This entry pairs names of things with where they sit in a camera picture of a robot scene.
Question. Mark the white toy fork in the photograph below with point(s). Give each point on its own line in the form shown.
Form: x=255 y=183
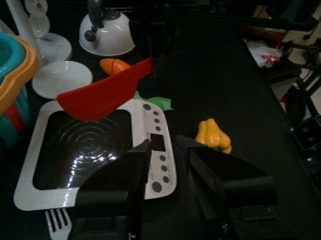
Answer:
x=57 y=223

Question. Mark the white toy induction cooktop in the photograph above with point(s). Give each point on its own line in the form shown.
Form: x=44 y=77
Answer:
x=83 y=150

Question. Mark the orange toy carrot piece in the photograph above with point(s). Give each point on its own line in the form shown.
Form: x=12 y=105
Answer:
x=112 y=66

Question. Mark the teal and orange toy basket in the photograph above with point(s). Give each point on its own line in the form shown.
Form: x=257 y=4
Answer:
x=12 y=84

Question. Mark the red spatula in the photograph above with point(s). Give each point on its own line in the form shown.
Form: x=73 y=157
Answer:
x=104 y=92

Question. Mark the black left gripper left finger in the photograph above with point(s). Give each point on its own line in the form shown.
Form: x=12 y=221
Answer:
x=113 y=184

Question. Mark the white plastic bag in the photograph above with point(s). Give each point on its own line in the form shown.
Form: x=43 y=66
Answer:
x=263 y=53

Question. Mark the white toy kettle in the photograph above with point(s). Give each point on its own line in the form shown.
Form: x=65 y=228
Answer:
x=107 y=31

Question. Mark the green toy leaf piece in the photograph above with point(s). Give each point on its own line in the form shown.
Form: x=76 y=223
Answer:
x=160 y=103

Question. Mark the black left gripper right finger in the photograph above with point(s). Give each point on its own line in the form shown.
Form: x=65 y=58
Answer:
x=234 y=184

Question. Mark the yellow toy pepper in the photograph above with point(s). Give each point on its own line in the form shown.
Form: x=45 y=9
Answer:
x=214 y=135

